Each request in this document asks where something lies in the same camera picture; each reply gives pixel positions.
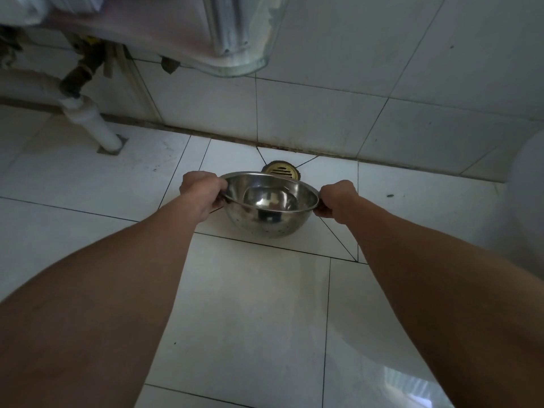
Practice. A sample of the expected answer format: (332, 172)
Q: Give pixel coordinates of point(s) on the white drain pipe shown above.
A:
(95, 127)

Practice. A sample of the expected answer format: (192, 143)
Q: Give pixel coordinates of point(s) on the person's right hand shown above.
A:
(340, 201)

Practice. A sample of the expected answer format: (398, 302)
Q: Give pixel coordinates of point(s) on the stainless steel bowl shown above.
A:
(272, 220)

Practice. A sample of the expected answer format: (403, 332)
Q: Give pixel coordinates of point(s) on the person's left forearm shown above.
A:
(93, 301)

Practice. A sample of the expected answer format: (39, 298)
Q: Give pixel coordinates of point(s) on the frosted glass lower shelf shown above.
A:
(161, 33)

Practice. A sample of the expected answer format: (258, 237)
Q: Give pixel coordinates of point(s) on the brass floor drain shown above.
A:
(281, 169)

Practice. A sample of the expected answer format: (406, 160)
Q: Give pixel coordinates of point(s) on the white toilet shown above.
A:
(525, 208)

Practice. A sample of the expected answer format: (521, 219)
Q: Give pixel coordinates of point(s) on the person's right forearm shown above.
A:
(454, 301)

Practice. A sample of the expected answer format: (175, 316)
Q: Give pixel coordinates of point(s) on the rusty pipe fitting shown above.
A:
(80, 72)

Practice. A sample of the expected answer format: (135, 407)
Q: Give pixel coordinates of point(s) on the person's left hand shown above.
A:
(202, 193)

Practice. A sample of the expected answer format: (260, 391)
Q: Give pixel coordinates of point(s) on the chrome vanity leg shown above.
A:
(227, 25)

